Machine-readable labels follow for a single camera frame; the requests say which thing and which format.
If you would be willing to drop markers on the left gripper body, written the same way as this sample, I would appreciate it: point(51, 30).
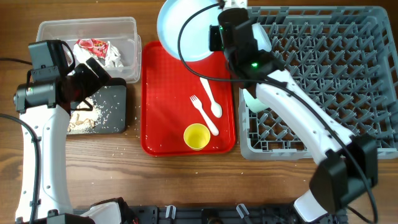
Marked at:
point(84, 82)

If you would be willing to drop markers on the clear plastic waste bin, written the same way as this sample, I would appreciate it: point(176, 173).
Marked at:
point(121, 32)

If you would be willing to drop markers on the mint green bowl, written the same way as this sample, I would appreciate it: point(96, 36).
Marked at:
point(252, 103)

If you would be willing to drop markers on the grey dishwasher rack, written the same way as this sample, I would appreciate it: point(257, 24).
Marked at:
point(345, 59)

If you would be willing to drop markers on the yellow cup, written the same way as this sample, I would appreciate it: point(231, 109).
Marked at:
point(196, 136)

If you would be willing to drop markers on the food scraps and rice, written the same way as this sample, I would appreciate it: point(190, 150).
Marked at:
point(85, 118)

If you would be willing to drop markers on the small light blue bowl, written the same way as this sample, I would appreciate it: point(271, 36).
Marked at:
point(263, 41)

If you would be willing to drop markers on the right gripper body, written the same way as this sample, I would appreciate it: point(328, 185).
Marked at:
point(214, 42)

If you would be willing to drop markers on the white napkin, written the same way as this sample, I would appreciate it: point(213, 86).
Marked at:
point(112, 62)

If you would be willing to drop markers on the black rectangular tray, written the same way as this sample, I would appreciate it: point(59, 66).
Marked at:
point(112, 105)

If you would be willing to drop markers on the white plastic spoon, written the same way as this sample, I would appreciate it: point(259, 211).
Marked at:
point(216, 108)

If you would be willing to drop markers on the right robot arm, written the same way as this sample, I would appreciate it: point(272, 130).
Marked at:
point(346, 163)

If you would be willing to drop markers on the light blue plate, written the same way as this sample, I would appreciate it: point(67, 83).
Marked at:
point(194, 42)

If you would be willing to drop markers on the white plastic fork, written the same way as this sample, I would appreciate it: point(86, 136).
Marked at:
point(198, 105)

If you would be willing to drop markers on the red serving tray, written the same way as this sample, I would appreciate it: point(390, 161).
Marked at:
point(166, 109)

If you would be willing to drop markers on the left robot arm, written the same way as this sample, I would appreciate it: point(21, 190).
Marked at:
point(44, 107)

